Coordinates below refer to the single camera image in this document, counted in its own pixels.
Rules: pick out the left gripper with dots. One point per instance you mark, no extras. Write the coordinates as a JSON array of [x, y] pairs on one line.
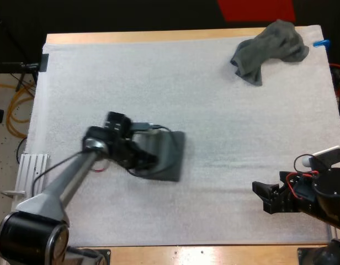
[[127, 154]]

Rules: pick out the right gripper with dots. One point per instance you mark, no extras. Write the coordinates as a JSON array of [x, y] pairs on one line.
[[292, 196]]

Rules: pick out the grey-green towel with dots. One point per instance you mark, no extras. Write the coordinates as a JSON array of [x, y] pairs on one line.
[[272, 45], [171, 157]]

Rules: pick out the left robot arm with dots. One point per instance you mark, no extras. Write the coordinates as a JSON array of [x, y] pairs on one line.
[[73, 176]]

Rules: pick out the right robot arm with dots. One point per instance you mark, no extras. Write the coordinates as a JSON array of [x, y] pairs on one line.
[[328, 198]]

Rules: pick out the crumpled grey-green towel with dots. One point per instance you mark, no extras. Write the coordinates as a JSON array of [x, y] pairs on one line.
[[272, 45]]

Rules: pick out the dark clamp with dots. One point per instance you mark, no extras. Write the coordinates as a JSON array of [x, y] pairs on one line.
[[44, 63]]

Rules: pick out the blue clip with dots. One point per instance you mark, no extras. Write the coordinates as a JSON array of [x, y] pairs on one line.
[[321, 42]]

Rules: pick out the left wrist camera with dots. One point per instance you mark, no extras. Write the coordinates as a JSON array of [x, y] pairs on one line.
[[143, 139]]

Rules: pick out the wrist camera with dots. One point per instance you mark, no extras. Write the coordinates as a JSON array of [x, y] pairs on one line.
[[143, 139], [326, 152]]

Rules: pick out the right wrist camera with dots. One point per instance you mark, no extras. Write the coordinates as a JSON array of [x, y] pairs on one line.
[[326, 152]]

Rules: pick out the ribbed aluminium rail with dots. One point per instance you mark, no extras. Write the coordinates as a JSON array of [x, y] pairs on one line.
[[32, 172]]

